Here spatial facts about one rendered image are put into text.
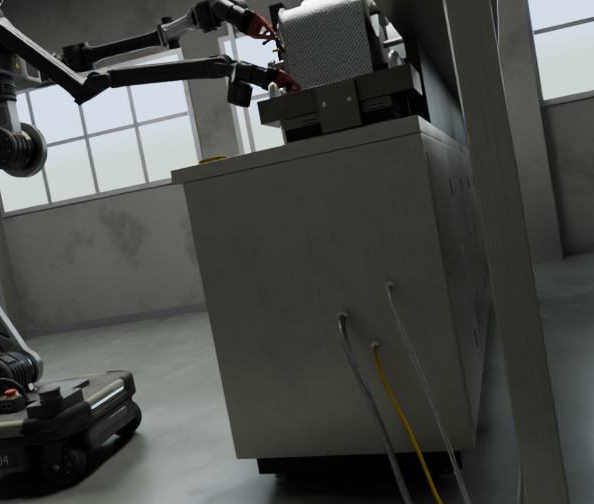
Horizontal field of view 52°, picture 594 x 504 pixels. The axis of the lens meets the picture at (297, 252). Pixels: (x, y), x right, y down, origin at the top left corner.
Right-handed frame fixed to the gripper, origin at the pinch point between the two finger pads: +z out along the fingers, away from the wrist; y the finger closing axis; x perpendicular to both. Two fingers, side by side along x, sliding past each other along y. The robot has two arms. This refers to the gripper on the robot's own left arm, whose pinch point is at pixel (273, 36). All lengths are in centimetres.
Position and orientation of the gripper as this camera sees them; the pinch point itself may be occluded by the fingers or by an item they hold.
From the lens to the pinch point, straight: 188.1
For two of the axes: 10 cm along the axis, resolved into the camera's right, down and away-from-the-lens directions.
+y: -2.9, 1.6, -9.4
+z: 8.4, 5.1, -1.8
